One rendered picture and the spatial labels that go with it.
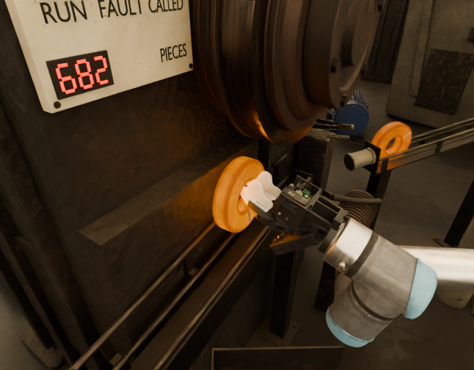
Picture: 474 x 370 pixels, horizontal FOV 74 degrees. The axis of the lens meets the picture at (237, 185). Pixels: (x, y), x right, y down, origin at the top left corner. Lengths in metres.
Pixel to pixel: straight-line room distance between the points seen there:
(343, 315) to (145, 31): 0.57
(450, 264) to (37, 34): 0.76
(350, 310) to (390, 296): 0.09
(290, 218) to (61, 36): 0.42
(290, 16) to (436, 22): 2.90
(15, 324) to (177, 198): 1.22
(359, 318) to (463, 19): 2.94
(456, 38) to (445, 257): 2.73
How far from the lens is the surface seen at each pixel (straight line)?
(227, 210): 0.59
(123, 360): 0.64
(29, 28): 0.43
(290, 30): 0.53
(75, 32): 0.45
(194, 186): 0.61
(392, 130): 1.20
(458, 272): 0.76
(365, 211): 1.18
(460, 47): 3.34
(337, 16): 0.54
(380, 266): 0.56
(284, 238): 0.64
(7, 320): 1.72
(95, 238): 0.52
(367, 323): 0.63
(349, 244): 0.55
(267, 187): 0.62
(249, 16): 0.49
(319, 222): 0.57
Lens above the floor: 1.20
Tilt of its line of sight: 33 degrees down
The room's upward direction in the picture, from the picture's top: straight up
